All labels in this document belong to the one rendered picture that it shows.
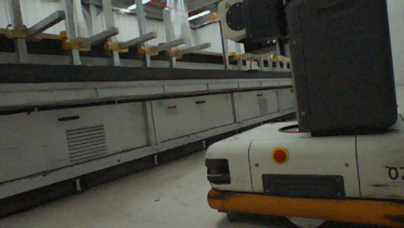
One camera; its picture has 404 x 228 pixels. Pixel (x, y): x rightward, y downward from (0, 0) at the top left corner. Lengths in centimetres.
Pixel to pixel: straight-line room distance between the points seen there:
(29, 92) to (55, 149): 41
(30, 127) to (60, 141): 18
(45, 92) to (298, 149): 117
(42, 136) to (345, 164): 147
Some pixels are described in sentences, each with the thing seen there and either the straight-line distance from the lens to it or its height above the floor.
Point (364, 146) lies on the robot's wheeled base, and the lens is 84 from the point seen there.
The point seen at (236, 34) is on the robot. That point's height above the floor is 66.
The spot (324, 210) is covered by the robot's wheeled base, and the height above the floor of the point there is 9.
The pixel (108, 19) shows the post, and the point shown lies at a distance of 181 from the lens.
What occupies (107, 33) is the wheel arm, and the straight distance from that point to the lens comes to 145.
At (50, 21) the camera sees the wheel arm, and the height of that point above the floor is 83.
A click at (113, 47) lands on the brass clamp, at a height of 81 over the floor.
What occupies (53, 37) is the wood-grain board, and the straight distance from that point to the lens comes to 178.
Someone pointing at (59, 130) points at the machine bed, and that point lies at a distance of 180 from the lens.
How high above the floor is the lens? 42
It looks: 3 degrees down
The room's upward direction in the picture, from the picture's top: 8 degrees counter-clockwise
